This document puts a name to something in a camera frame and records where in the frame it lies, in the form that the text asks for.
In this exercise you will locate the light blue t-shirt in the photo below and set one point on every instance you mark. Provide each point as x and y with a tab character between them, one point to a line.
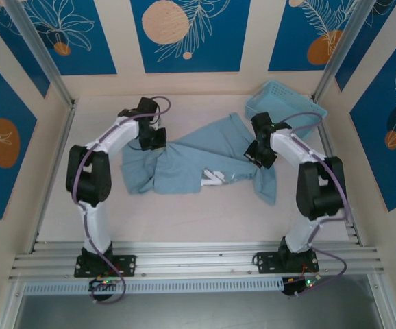
184	161

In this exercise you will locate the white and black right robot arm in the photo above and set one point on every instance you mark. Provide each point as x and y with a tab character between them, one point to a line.
304	236

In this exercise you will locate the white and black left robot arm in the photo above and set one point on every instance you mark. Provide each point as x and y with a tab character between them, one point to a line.
95	222

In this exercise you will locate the light blue plastic basket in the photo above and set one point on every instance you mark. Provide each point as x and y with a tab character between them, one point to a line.
287	99

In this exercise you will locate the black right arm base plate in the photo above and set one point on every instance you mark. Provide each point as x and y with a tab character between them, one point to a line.
266	262

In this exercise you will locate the aluminium mounting rail frame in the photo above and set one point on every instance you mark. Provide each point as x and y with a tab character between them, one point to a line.
191	257

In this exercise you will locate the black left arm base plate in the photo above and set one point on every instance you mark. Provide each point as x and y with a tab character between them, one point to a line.
126	265

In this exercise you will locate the aluminium corner post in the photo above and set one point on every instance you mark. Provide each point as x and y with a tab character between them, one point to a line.
40	51
345	48

